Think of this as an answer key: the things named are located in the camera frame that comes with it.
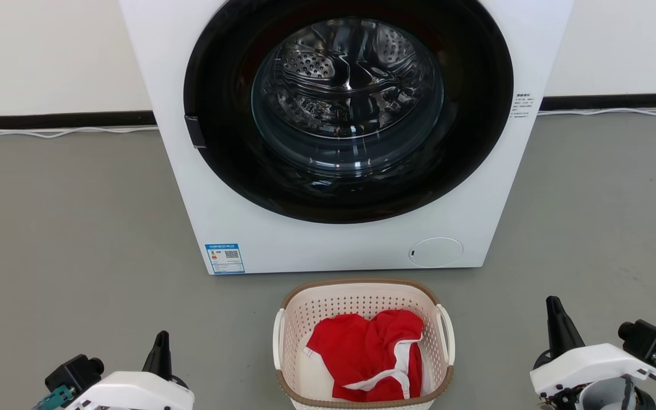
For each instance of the steel washer drum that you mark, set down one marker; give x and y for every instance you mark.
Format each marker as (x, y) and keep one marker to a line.
(316, 62)

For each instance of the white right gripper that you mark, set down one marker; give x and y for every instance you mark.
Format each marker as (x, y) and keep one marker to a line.
(590, 364)

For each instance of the black baseboard strip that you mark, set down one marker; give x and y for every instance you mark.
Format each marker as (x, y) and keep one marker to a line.
(618, 101)
(49, 120)

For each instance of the round white filter cover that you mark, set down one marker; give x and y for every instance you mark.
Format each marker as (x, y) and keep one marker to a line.
(435, 252)

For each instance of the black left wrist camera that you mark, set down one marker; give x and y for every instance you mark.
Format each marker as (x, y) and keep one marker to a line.
(74, 373)

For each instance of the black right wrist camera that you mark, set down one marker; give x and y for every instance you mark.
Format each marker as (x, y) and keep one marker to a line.
(647, 339)

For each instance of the teal left camera connector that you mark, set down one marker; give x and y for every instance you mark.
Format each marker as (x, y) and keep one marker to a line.
(54, 398)

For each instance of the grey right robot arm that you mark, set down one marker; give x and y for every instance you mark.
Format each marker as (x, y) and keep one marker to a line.
(607, 396)

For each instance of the black round washer door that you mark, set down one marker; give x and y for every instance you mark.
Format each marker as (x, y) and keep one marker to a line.
(476, 125)

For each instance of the small text sticker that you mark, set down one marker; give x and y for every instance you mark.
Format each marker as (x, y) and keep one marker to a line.
(523, 106)

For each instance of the white front-load washing machine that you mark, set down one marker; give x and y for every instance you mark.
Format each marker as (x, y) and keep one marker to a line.
(237, 228)

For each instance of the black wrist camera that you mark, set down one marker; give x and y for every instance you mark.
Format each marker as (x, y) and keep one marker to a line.
(647, 339)
(74, 373)

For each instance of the blue energy label sticker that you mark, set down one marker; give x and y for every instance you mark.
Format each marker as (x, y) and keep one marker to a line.
(225, 259)

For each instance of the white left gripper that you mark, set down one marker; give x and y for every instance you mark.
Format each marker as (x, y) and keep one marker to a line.
(134, 393)

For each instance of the white perforated laundry basket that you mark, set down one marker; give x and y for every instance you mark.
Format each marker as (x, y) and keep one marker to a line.
(316, 307)

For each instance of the red garment white trim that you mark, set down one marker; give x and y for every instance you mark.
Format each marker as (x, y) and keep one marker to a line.
(356, 353)

